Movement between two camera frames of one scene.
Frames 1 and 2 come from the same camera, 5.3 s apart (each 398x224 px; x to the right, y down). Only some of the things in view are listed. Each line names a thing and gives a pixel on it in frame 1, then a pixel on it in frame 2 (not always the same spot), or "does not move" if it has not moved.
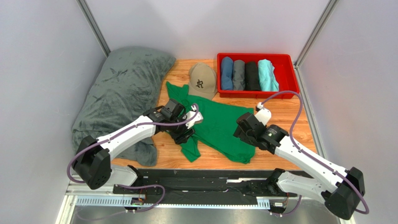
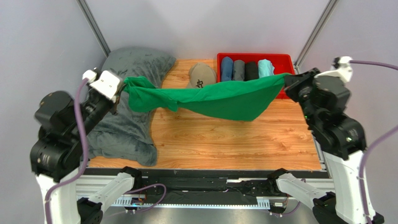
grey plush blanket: (127, 84) does not move
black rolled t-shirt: (252, 79) does not move
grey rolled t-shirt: (238, 75) does not move
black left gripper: (180, 138) -> (114, 105)
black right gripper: (245, 133) -> (296, 86)
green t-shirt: (215, 133) -> (242, 102)
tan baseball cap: (202, 80) does not move
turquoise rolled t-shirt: (268, 81) does not move
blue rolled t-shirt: (227, 73) does not move
